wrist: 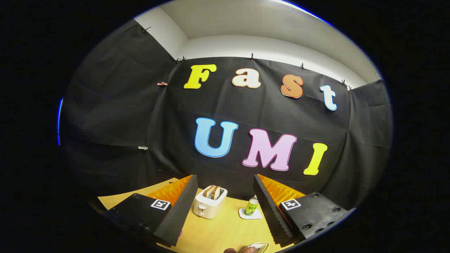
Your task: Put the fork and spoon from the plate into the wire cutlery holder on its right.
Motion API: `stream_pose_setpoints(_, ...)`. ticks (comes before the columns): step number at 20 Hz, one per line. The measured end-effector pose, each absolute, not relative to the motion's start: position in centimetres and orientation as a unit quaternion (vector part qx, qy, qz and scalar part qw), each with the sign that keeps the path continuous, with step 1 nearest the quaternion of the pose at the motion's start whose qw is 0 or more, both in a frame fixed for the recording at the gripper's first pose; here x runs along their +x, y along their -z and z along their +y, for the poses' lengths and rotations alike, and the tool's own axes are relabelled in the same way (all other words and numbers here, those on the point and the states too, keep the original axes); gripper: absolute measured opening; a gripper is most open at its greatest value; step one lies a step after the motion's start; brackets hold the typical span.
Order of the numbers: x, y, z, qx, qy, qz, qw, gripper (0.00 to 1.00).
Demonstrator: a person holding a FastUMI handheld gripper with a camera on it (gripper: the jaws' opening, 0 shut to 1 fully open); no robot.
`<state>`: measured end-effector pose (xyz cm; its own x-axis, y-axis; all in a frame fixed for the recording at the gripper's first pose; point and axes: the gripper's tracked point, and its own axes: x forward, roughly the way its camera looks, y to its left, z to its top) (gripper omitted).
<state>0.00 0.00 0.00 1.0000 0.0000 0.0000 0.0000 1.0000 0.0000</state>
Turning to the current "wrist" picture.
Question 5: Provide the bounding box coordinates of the white square coaster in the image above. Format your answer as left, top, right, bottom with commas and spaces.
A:
238, 207, 263, 220

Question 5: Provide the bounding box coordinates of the white toaster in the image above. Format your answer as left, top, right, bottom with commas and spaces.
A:
193, 185, 228, 219

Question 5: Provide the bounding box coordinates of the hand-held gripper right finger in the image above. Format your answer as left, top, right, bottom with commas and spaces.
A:
253, 174, 356, 246

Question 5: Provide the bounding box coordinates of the green drink bottle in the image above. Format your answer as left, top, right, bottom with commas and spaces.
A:
245, 195, 260, 216

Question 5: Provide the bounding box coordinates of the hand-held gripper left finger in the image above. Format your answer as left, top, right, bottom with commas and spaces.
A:
105, 175, 198, 247

